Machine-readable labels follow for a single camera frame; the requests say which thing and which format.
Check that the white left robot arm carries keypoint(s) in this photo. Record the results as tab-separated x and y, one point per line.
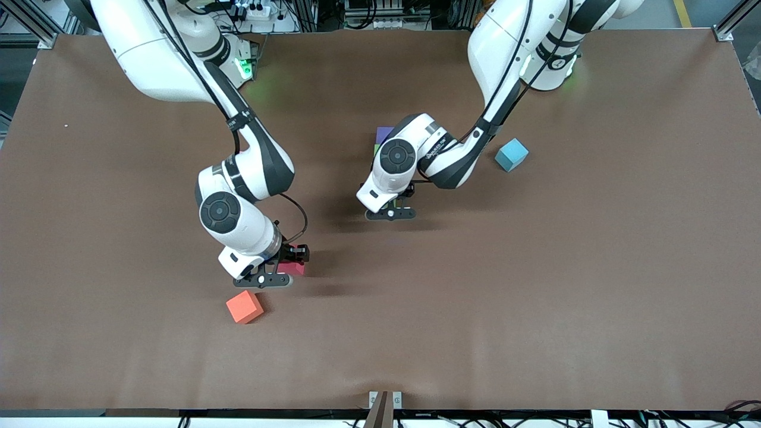
505	35

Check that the purple foam cube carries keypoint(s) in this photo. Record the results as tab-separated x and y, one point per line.
384	135

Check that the blue foam cube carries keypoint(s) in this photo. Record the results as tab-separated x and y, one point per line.
511	155

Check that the aluminium frame profile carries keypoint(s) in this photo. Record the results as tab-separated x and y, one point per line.
722	32
47	38

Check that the small white box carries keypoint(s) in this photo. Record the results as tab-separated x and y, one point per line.
599	419

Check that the table cover sheet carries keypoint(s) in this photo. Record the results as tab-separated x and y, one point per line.
380	333

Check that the brown wedge post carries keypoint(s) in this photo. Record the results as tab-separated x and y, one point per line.
379	416

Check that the white power strip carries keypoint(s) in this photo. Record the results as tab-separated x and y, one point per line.
257	10

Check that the metal table edge bracket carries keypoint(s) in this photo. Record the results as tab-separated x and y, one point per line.
397	399

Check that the orange foam cube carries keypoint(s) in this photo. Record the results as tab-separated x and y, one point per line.
244	307

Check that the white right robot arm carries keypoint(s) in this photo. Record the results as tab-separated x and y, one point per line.
154	53

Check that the red foam cube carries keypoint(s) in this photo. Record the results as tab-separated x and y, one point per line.
294	268

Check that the grey equipment box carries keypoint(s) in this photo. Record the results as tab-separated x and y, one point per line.
386	15

